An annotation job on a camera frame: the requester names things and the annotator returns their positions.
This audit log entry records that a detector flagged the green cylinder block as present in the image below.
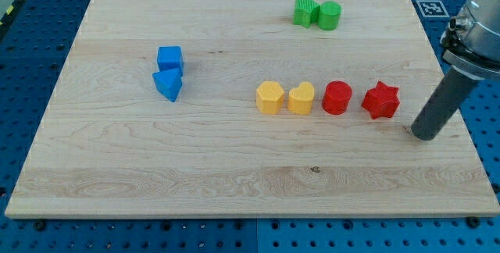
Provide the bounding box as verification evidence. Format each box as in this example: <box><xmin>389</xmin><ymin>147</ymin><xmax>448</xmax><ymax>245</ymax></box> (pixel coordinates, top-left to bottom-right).
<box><xmin>317</xmin><ymin>1</ymin><xmax>342</xmax><ymax>30</ymax></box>

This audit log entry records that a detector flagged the yellow hexagon block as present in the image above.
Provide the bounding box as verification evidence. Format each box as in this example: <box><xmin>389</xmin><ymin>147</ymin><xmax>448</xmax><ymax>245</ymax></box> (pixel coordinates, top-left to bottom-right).
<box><xmin>256</xmin><ymin>81</ymin><xmax>284</xmax><ymax>115</ymax></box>

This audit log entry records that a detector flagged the red cylinder block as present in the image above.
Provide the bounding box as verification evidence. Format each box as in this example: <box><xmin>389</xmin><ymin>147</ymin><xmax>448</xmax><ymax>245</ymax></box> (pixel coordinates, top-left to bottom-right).
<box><xmin>322</xmin><ymin>80</ymin><xmax>352</xmax><ymax>115</ymax></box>

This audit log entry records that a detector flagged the red star block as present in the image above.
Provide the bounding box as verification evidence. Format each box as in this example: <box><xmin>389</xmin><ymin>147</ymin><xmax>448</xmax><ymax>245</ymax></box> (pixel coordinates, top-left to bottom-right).
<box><xmin>362</xmin><ymin>81</ymin><xmax>400</xmax><ymax>119</ymax></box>

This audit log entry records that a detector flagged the blue triangle block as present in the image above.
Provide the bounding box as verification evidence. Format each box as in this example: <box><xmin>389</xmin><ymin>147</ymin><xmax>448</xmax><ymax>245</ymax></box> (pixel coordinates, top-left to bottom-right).
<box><xmin>152</xmin><ymin>68</ymin><xmax>183</xmax><ymax>102</ymax></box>

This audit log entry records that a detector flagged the fiducial marker tag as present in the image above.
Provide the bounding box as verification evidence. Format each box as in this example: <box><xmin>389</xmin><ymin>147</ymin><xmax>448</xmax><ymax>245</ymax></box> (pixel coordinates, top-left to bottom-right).
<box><xmin>416</xmin><ymin>0</ymin><xmax>449</xmax><ymax>18</ymax></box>

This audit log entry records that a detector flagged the blue cube block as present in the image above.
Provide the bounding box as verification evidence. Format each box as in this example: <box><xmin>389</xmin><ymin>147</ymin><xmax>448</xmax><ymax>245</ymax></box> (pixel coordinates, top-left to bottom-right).
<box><xmin>157</xmin><ymin>46</ymin><xmax>184</xmax><ymax>75</ymax></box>

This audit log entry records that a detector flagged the wooden board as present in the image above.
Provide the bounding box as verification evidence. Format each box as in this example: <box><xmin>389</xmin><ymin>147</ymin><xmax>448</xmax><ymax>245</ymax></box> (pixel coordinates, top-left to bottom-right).
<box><xmin>5</xmin><ymin>0</ymin><xmax>499</xmax><ymax>219</ymax></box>

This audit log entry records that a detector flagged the green star block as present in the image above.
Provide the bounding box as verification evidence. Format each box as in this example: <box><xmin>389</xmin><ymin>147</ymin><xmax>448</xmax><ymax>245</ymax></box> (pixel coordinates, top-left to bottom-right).
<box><xmin>293</xmin><ymin>0</ymin><xmax>320</xmax><ymax>28</ymax></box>

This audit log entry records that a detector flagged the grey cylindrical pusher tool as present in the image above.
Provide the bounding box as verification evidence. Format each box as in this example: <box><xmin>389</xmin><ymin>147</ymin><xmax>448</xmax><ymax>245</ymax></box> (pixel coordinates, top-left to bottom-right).
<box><xmin>411</xmin><ymin>67</ymin><xmax>481</xmax><ymax>141</ymax></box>

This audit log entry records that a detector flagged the yellow heart block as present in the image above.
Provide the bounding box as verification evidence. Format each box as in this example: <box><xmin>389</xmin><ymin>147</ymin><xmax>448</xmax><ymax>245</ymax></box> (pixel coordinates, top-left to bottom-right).
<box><xmin>287</xmin><ymin>81</ymin><xmax>315</xmax><ymax>115</ymax></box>

